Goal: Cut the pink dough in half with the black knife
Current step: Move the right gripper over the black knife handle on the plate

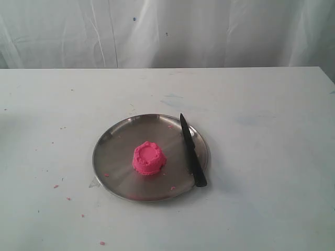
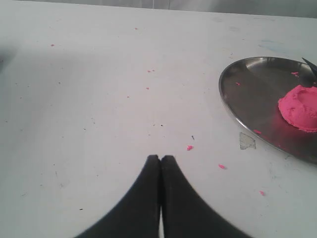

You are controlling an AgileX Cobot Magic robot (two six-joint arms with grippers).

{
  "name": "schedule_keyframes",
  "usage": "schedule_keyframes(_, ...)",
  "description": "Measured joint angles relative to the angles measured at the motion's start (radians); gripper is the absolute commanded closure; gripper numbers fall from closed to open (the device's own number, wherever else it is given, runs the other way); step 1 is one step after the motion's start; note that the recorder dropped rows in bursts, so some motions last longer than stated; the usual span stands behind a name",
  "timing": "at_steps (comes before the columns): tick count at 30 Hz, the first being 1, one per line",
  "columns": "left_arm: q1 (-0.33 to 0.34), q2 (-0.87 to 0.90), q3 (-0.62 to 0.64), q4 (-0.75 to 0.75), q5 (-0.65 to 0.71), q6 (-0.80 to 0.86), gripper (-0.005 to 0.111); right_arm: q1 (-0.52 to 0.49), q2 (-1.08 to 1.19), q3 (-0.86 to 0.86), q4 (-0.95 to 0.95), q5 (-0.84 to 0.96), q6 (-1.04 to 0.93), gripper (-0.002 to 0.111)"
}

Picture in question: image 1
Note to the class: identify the pink play dough lump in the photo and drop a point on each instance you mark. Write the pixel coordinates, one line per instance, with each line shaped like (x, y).
(148, 158)

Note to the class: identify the black knife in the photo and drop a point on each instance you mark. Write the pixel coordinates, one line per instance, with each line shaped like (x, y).
(194, 164)

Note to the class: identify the round stainless steel plate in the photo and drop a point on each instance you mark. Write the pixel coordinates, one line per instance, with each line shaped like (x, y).
(113, 154)

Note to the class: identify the clear tape piece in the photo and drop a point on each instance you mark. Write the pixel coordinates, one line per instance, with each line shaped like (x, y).
(95, 183)

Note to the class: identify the white backdrop curtain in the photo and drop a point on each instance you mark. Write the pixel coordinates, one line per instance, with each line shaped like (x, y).
(127, 34)

